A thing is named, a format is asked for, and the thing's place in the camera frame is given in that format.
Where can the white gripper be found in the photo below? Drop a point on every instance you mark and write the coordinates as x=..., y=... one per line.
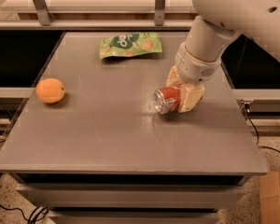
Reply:
x=194, y=67

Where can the red coke can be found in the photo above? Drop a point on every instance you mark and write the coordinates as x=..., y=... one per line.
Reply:
x=167, y=99

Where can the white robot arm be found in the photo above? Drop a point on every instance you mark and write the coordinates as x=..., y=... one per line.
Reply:
x=218, y=24

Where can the green snack bag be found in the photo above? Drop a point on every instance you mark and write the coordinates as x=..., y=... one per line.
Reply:
x=130, y=45

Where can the orange fruit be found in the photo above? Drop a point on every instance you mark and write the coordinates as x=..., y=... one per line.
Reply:
x=50, y=90

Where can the cardboard box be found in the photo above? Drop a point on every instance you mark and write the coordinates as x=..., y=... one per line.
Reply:
x=269, y=198

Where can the metal rail frame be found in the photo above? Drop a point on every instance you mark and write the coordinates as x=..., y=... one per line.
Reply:
x=43, y=19

